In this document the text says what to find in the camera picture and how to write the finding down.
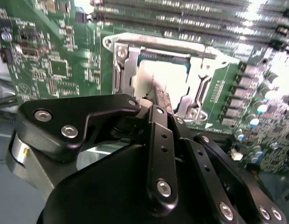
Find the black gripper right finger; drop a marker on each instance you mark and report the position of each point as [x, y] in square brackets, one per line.
[203, 161]

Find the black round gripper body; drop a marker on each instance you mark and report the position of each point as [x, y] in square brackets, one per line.
[112, 191]

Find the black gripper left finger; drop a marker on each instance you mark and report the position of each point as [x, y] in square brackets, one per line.
[42, 133]

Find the silver CPU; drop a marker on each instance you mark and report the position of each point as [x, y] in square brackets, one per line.
[163, 70]

